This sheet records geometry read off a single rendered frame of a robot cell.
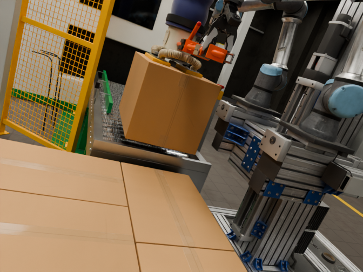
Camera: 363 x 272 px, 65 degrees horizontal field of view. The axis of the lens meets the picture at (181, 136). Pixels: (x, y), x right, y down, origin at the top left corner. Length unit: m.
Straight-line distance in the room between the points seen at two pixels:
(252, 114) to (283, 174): 0.52
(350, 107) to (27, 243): 1.09
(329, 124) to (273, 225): 0.66
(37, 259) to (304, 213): 1.33
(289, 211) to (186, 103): 0.80
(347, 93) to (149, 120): 0.86
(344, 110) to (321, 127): 0.17
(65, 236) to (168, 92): 0.81
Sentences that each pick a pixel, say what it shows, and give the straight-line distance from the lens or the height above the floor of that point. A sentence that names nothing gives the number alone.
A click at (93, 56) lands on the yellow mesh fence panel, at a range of 2.19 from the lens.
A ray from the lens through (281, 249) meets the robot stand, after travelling 1.81.
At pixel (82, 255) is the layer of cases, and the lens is 0.92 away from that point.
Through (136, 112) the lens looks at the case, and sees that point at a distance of 1.42.
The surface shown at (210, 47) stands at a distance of 1.09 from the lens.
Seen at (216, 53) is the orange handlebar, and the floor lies 1.20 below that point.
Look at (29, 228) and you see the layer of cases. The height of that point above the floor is 0.54.
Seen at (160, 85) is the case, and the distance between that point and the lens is 1.40.
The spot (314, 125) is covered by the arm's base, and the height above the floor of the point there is 1.08.
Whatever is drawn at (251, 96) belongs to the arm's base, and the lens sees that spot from 1.64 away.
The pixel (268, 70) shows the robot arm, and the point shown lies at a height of 1.23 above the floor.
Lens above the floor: 1.16
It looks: 15 degrees down
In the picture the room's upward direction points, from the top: 20 degrees clockwise
